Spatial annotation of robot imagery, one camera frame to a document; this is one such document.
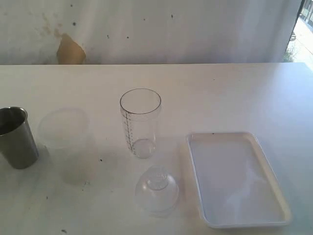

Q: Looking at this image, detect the clear plastic shaker cup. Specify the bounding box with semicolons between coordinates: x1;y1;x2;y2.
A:
119;88;161;159

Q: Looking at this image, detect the clear dome shaker lid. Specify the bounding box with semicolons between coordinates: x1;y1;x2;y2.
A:
135;165;179;217

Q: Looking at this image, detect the translucent plastic cup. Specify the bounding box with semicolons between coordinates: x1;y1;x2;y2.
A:
37;108;99;185

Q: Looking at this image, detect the white rectangular tray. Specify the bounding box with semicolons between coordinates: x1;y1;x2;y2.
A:
186;132;292;229

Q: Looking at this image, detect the stainless steel cup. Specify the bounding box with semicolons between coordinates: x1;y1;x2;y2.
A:
0;107;39;169

